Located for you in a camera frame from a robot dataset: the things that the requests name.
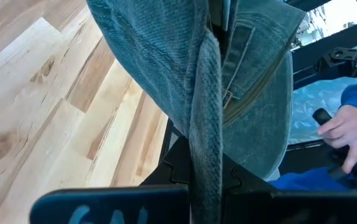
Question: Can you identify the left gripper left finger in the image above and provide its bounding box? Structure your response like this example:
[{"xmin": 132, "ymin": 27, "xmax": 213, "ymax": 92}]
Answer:
[{"xmin": 29, "ymin": 136, "xmax": 192, "ymax": 224}]

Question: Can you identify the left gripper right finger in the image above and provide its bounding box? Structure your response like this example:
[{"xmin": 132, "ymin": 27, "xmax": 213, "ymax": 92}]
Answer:
[{"xmin": 223, "ymin": 155, "xmax": 357, "ymax": 224}]

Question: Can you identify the dark teal denim hat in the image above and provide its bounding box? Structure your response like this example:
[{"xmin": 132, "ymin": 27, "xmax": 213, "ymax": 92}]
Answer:
[{"xmin": 86, "ymin": 0, "xmax": 307, "ymax": 224}]

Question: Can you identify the person's hand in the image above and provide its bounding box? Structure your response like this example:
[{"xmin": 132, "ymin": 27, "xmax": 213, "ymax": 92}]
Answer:
[{"xmin": 317, "ymin": 105, "xmax": 357, "ymax": 174}]

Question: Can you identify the black metal frame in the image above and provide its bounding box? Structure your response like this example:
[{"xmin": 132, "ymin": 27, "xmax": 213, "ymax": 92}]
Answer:
[{"xmin": 285, "ymin": 0, "xmax": 357, "ymax": 91}]

